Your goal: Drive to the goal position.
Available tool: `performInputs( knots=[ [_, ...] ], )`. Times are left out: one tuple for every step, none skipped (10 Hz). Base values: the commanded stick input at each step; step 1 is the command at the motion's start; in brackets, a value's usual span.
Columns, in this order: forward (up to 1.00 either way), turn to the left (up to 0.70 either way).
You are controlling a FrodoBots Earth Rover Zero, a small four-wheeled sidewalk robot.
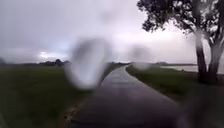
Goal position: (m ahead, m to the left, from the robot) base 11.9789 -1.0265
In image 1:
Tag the large dark tree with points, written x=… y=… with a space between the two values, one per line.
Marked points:
x=201 y=63

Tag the wet grey asphalt path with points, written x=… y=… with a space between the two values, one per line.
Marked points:
x=128 y=100

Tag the grass verge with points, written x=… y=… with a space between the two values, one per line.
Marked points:
x=166 y=81

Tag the distant row of trees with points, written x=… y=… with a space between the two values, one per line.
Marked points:
x=55 y=62

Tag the stretch of water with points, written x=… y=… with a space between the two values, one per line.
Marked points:
x=186 y=68

